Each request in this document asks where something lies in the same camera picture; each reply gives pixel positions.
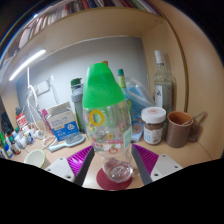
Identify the clear bottle with green cap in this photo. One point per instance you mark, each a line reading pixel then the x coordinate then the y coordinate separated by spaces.
pixel 101 90

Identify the wooden shelf unit with books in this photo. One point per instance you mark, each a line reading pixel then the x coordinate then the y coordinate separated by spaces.
pixel 100 26

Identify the slim green-capped bottle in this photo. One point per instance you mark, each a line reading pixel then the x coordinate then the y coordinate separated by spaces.
pixel 122 78

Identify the white and blue carton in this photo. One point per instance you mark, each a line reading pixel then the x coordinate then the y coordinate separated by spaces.
pixel 63 121

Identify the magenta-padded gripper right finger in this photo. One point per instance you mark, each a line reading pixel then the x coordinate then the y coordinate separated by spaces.
pixel 165 166

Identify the flat round red coaster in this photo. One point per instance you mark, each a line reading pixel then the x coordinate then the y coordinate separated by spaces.
pixel 106 183

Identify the white charger block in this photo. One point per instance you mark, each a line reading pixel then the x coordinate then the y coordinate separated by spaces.
pixel 40 134

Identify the blue plastic bag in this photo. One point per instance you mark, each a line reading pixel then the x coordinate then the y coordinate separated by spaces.
pixel 140 96

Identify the brown jar with white lid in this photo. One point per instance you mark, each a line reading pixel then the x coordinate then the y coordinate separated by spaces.
pixel 153 128

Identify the white tube lamp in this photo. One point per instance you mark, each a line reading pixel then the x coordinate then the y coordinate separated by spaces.
pixel 26 65

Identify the clear glass bottle white cap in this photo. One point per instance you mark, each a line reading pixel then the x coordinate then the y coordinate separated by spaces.
pixel 163 90

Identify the white wall socket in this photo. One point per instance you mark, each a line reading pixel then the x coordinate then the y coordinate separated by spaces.
pixel 43 87

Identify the green glass bottle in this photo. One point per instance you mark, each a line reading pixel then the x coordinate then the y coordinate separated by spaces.
pixel 76 81

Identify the brown mug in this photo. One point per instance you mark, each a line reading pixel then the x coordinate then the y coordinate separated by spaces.
pixel 178 131

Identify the grey shaker bottle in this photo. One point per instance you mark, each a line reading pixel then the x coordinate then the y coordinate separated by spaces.
pixel 78 106

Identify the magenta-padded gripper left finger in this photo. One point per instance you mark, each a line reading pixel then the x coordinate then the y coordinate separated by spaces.
pixel 61 168

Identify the light blue hairbrush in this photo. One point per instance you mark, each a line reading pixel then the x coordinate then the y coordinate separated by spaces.
pixel 71 140

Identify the magenta box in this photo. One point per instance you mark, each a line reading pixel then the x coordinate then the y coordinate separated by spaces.
pixel 45 120

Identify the metal spoon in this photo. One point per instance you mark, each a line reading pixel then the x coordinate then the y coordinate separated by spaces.
pixel 196 117

